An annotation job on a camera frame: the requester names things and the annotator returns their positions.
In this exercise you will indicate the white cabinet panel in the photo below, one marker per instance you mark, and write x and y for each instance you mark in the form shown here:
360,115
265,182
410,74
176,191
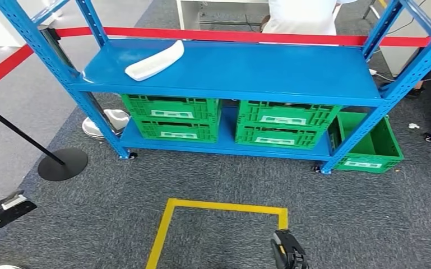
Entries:
404,48

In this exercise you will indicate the white plastic part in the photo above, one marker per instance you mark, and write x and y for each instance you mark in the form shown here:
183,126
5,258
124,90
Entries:
154,63

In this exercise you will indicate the blue metal shelf rack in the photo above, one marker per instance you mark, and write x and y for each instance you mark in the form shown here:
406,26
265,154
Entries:
237,67

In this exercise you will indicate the empty green plastic crate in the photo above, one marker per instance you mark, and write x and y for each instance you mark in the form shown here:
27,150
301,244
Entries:
371,156

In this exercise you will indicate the white desk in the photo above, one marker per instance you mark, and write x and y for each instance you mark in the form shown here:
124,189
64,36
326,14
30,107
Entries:
189,15

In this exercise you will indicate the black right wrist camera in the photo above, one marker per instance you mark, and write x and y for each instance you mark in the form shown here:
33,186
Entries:
287,248

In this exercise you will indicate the black stanchion post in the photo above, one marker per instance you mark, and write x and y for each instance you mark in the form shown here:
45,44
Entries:
63,165

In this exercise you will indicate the white scrap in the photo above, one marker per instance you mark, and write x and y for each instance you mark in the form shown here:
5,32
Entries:
414,126

